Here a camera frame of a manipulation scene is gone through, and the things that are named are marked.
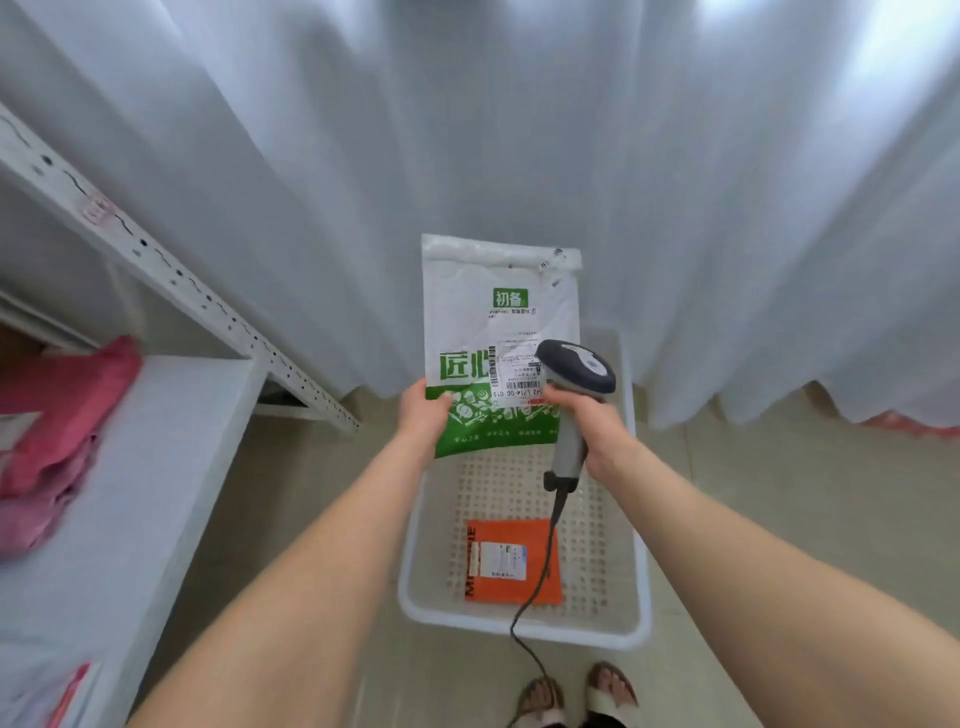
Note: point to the person's left thumb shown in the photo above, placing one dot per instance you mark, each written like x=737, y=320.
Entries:
x=439, y=402

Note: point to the person's left foot in sandal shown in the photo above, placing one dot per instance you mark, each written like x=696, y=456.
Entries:
x=540, y=701

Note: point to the white and green mailer bag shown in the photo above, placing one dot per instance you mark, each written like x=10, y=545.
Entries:
x=487, y=322

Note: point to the person's right foot in sandal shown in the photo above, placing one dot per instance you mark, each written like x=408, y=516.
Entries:
x=611, y=694

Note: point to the white parcel with red edge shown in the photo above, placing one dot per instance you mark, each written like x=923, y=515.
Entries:
x=67, y=697

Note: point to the white plastic perforated basket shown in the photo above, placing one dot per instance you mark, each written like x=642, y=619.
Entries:
x=525, y=517

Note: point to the pink plastic bag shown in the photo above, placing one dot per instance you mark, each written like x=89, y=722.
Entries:
x=56, y=442

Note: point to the white curtain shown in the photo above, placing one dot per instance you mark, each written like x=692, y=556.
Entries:
x=480, y=187

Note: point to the red object behind curtain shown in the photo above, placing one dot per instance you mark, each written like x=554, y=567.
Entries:
x=911, y=425

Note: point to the orange parcel with white label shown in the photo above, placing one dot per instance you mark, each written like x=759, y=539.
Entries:
x=510, y=561

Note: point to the white metal shelf rack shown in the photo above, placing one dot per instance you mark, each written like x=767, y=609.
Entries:
x=112, y=375

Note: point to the person's left forearm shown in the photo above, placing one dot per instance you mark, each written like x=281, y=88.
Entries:
x=296, y=585

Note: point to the person's right hand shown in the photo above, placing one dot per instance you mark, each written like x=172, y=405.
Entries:
x=600, y=433

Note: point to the grey handheld barcode scanner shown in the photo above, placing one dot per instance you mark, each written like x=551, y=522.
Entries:
x=574, y=390

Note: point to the person's right forearm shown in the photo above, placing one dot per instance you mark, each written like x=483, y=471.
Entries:
x=780, y=592

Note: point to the person's left hand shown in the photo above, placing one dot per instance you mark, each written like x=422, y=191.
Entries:
x=421, y=413

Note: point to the person's right fingers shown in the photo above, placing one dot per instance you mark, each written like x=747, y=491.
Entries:
x=564, y=397

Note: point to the person's foot in sandal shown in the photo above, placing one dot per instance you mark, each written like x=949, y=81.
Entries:
x=611, y=694
x=540, y=701

